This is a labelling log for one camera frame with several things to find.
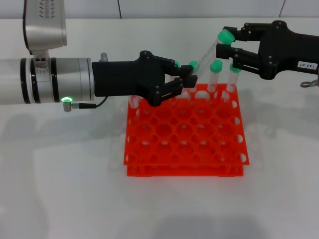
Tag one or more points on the orange test tube rack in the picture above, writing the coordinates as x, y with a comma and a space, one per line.
184, 139

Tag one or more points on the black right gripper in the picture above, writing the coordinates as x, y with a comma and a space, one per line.
281, 49

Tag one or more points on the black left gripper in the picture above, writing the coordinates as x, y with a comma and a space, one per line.
119, 77

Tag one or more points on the green capped clear test tube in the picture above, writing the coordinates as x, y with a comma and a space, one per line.
233, 79
216, 66
134, 103
225, 36
194, 65
177, 64

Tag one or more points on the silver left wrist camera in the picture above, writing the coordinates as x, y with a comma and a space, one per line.
45, 27

